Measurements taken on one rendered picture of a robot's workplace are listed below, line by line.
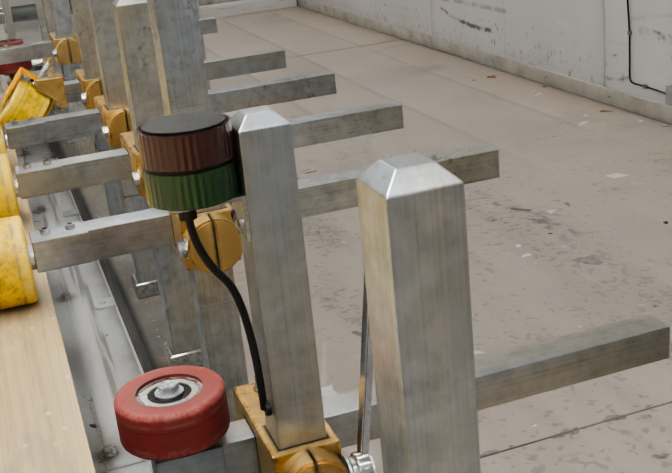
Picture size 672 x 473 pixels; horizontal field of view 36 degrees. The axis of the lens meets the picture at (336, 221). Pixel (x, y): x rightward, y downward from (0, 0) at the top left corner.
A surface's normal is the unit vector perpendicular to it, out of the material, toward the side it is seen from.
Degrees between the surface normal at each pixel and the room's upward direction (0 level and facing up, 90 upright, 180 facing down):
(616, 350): 90
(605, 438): 0
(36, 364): 0
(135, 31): 90
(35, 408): 0
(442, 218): 90
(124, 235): 90
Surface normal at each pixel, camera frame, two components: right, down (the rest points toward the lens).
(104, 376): -0.10, -0.94
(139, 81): 0.33, 0.28
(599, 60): -0.94, 0.19
